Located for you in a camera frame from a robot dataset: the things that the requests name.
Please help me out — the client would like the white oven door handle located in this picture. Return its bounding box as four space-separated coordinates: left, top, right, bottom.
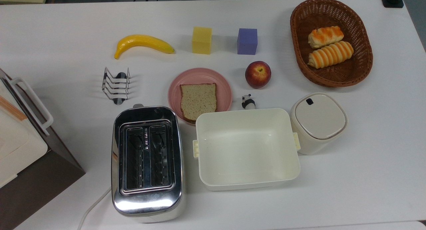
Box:
9 77 54 136

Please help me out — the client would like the brown wicker basket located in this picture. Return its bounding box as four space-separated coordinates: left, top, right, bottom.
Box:
290 0 373 88

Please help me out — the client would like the cream lidded canister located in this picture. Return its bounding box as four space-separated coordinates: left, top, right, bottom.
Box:
290 92 348 155

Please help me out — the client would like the yellow foam cube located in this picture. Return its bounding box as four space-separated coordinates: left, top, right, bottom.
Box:
192 26 213 55

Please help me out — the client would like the long striped bread roll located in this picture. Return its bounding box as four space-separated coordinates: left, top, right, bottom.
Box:
307 41 354 69

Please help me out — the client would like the purple foam cube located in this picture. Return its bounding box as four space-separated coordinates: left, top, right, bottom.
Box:
237 28 258 55

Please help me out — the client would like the red apple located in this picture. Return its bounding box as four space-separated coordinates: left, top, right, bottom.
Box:
245 61 272 89

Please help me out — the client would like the white toaster power cord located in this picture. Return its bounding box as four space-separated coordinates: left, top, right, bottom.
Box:
77 187 113 230

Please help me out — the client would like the cream and brown countertop oven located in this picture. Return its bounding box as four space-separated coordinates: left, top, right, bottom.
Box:
0 68 86 230

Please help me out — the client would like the short orange-glazed bread roll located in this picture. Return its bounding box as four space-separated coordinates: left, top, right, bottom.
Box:
308 26 344 49

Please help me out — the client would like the pink plate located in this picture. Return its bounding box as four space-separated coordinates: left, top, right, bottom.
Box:
168 68 233 125

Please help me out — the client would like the chrome and cream toaster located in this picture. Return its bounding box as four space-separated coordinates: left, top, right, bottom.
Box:
111 104 184 223

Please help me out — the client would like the yellow banana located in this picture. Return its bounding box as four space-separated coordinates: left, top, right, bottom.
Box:
114 34 175 60

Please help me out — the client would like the cream rectangular plastic container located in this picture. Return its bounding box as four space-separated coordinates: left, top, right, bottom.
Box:
193 108 301 191

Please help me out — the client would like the metal toast rack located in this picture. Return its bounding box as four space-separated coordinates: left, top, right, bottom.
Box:
102 67 131 105

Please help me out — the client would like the small panda figurine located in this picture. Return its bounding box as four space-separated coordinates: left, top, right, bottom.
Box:
241 94 256 110

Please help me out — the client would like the brown bread slice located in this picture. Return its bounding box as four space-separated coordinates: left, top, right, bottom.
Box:
180 83 217 121

